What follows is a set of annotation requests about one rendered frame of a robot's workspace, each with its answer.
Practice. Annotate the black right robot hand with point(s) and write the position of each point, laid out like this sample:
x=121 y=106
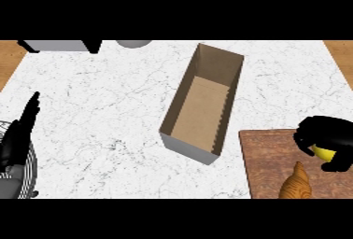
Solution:
x=330 y=130

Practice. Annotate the yellow lemon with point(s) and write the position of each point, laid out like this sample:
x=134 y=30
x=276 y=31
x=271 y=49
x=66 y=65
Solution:
x=323 y=153

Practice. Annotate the brown wooden cutting board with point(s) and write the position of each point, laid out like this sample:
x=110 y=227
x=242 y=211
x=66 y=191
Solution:
x=274 y=161

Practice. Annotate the open cardboard box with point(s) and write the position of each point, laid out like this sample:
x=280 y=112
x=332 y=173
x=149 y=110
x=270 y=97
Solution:
x=202 y=102

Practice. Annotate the orange-brown croissant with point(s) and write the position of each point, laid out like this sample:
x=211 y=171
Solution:
x=295 y=185

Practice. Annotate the grey round object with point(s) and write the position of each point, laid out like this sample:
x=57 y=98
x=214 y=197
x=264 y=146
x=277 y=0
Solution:
x=132 y=43

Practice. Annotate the grey appliance with black legs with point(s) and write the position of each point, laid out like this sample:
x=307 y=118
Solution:
x=59 y=45

